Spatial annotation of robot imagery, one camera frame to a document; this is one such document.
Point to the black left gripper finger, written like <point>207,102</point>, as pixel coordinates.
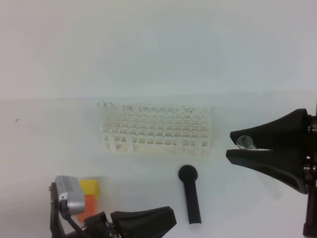
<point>154,223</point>

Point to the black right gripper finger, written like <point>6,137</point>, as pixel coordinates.
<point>286,166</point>
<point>288,131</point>

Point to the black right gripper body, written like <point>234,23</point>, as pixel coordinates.
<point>310,169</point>

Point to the clear glass test tube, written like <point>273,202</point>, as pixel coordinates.
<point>246,142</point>

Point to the white test tube rack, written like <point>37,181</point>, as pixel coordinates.
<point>181,131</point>

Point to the orange foam cube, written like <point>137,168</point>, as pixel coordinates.
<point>90,208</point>

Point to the yellow foam cube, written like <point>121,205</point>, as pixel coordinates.
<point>90,187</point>

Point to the black scoop tool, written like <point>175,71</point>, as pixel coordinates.
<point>188,175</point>

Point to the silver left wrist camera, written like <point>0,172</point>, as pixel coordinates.
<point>70,194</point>

